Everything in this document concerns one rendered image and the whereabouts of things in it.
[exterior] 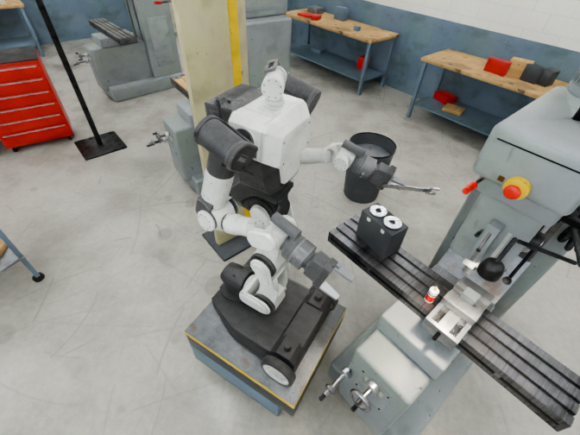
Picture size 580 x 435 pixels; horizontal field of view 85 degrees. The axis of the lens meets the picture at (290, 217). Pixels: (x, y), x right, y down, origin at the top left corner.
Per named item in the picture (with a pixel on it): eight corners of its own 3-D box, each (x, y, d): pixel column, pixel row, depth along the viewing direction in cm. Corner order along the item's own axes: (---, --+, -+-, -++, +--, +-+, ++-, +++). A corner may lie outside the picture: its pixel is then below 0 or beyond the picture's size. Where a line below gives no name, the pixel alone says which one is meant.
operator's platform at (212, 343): (195, 357, 220) (184, 330, 193) (252, 287, 263) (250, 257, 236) (291, 426, 193) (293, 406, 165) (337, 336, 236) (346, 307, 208)
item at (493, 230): (472, 269, 117) (501, 230, 102) (462, 262, 119) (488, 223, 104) (476, 264, 119) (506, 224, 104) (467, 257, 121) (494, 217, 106)
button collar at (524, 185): (520, 204, 84) (533, 185, 80) (497, 192, 87) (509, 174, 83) (523, 200, 85) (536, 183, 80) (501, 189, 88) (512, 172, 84)
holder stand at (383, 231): (382, 260, 167) (393, 234, 153) (355, 234, 180) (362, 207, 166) (399, 250, 172) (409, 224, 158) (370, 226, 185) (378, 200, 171)
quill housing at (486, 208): (494, 283, 116) (548, 222, 94) (444, 249, 127) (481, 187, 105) (516, 258, 125) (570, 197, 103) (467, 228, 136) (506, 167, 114)
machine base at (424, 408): (398, 457, 184) (408, 450, 170) (325, 374, 216) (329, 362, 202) (491, 333, 242) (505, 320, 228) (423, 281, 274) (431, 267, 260)
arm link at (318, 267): (312, 295, 94) (281, 269, 96) (328, 276, 100) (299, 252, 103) (329, 274, 85) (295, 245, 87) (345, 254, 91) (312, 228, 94)
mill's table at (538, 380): (557, 432, 120) (570, 427, 115) (326, 241, 186) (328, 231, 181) (576, 390, 131) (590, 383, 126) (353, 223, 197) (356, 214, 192)
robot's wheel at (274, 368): (260, 371, 177) (259, 356, 164) (265, 363, 181) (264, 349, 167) (291, 392, 170) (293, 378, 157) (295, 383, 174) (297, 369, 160)
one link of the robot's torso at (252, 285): (239, 302, 184) (237, 289, 175) (259, 278, 197) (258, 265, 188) (268, 319, 177) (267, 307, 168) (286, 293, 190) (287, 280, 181)
